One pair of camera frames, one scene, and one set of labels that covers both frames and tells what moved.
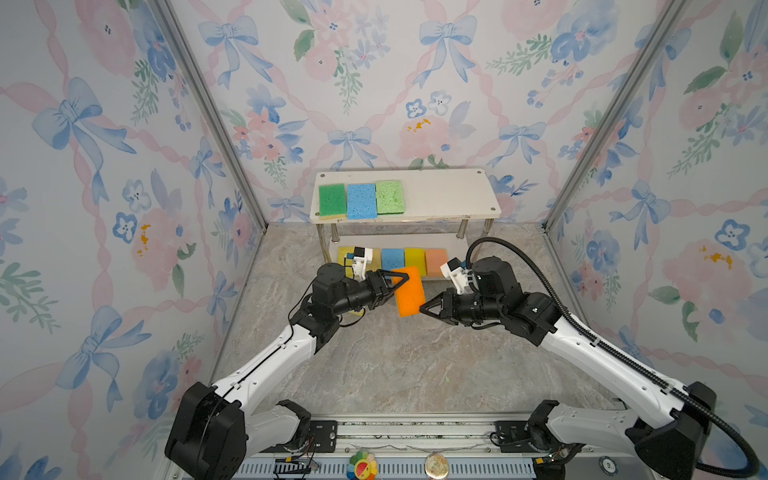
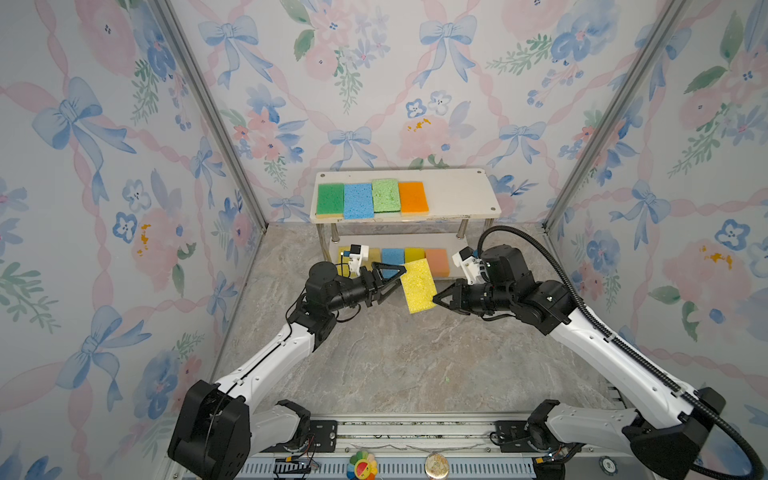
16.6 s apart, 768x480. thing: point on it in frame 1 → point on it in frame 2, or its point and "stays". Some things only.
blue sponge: x=392 y=259 stays
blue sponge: x=362 y=201 stays
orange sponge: x=410 y=294 → x=413 y=200
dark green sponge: x=332 y=200 stays
